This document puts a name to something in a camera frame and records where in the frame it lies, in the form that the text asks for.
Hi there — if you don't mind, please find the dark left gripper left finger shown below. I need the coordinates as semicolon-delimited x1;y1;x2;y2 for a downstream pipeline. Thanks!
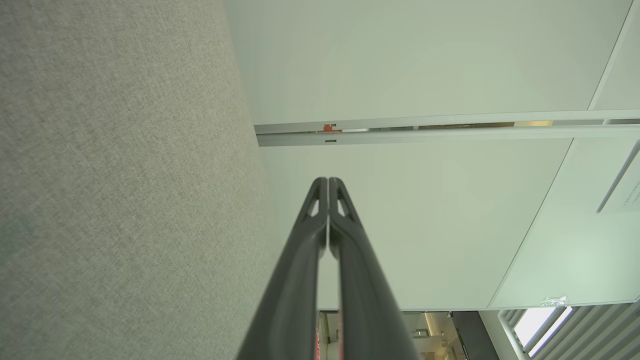
236;177;329;360

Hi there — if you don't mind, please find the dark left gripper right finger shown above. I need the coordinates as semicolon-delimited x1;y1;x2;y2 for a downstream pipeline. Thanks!
328;177;419;360

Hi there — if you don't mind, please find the grey slatted window blind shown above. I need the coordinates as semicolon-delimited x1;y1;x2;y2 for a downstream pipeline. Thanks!
497;299;640;360

